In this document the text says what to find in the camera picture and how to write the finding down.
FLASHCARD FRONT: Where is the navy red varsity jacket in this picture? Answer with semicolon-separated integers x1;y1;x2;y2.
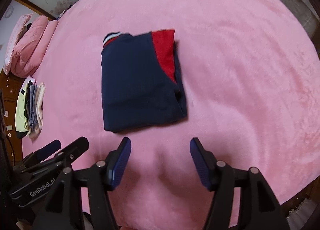
101;29;187;133

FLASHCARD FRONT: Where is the stack of folded clothes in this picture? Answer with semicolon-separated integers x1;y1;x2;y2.
15;76;46;139

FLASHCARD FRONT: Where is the dark wooden headboard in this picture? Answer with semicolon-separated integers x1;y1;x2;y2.
1;70;24;166

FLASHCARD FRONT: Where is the folded pink quilt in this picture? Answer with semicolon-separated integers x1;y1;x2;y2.
10;15;58;78

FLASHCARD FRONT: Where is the pink plush bed blanket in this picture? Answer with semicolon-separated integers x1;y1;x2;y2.
22;0;319;229

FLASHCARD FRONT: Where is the pink white pillow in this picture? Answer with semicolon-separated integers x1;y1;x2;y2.
3;13;33;75

